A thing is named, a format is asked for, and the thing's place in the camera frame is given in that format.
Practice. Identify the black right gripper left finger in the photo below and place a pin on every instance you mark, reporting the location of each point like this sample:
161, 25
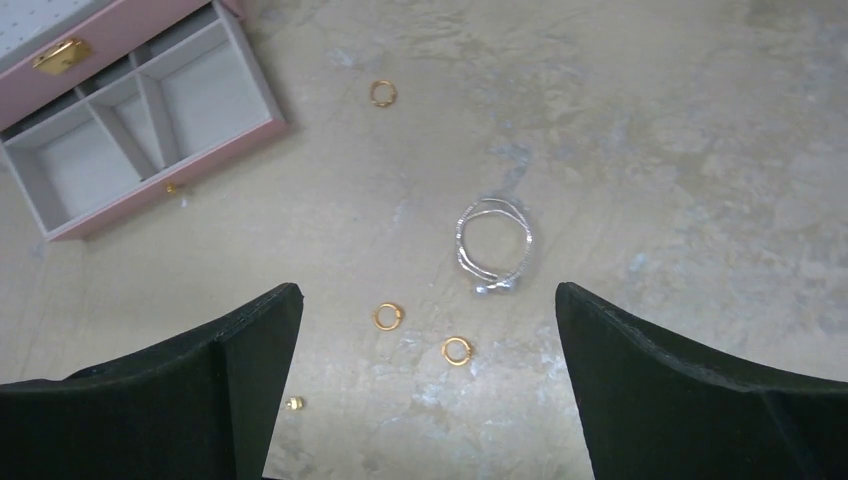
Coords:
200, 405

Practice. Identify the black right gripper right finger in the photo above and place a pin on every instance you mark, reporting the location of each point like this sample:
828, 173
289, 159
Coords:
654, 404

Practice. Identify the gold hoop earring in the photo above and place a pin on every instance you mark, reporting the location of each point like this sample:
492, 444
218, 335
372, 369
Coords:
388, 316
383, 93
457, 351

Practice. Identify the pink jewelry box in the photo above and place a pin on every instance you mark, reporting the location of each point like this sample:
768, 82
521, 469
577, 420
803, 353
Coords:
109, 105

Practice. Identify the small gold stud earring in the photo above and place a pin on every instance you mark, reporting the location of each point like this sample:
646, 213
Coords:
294, 403

